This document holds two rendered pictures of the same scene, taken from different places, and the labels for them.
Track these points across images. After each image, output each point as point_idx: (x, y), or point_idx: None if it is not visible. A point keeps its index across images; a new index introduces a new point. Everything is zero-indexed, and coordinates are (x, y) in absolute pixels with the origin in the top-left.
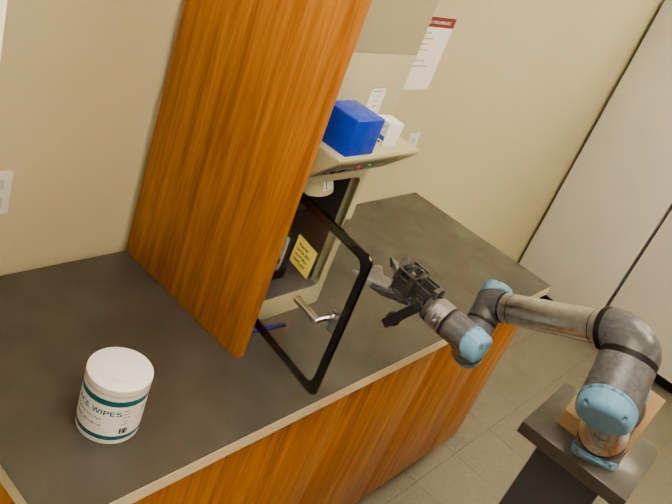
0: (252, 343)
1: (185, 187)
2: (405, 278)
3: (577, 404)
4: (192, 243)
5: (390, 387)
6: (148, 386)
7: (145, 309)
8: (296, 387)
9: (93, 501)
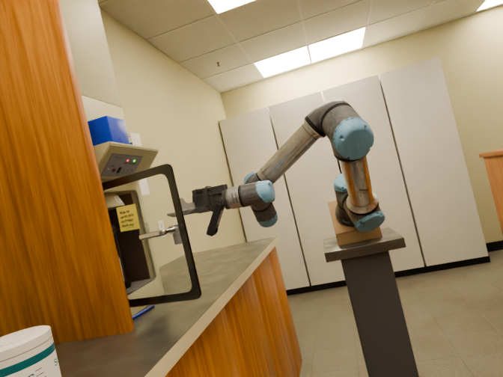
0: (136, 322)
1: (16, 251)
2: (200, 194)
3: (339, 146)
4: (44, 285)
5: (246, 312)
6: (49, 333)
7: None
8: (186, 314)
9: None
